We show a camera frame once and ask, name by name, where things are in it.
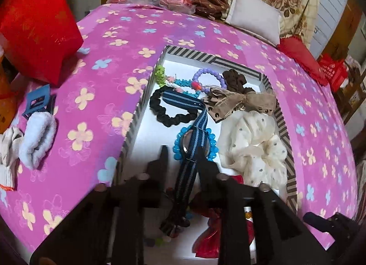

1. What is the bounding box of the navy striped watch strap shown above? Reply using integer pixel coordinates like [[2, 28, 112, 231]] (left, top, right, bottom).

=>
[[158, 90, 210, 235]]

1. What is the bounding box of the striped white jewelry box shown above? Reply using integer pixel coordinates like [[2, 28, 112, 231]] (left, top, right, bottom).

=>
[[114, 45, 299, 265]]

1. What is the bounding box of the pink floral bed sheet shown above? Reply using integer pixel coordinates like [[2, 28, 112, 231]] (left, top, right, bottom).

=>
[[1, 4, 357, 251]]

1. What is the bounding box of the red shopping bag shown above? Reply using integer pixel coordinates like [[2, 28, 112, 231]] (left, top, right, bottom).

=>
[[318, 53, 349, 93]]

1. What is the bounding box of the white pillow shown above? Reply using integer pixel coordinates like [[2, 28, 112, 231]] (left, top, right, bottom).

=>
[[225, 0, 282, 46]]

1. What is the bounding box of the orange plastic basket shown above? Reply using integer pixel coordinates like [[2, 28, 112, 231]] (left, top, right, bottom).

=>
[[0, 48, 17, 134]]

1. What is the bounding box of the red cushion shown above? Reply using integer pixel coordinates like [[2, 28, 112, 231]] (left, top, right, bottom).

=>
[[277, 36, 328, 86]]

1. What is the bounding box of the brown ribbon bow clip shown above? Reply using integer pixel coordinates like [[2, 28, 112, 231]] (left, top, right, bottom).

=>
[[202, 87, 277, 123]]

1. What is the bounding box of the purple bead bracelet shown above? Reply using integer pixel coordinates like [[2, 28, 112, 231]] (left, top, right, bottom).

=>
[[191, 67, 228, 94]]

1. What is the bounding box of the red bow hair clip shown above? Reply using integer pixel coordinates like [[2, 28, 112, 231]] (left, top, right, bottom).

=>
[[192, 175, 255, 259]]

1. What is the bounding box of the dark brown scrunchie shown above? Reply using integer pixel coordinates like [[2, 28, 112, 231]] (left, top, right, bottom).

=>
[[222, 69, 254, 94]]

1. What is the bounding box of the cream dotted scrunchie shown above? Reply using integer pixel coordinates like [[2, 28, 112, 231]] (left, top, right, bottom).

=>
[[217, 111, 288, 191]]

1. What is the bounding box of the red gift bag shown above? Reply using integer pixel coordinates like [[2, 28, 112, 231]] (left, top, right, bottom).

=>
[[1, 0, 83, 86]]

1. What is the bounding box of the blue bead bracelet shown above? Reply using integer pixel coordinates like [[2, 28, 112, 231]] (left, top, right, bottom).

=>
[[172, 124, 220, 163]]

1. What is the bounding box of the black scrunchie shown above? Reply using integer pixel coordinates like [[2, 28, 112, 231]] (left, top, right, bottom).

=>
[[149, 86, 199, 128]]

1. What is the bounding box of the green bead bracelet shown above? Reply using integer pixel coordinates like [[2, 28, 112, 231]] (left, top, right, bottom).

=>
[[154, 65, 167, 88]]

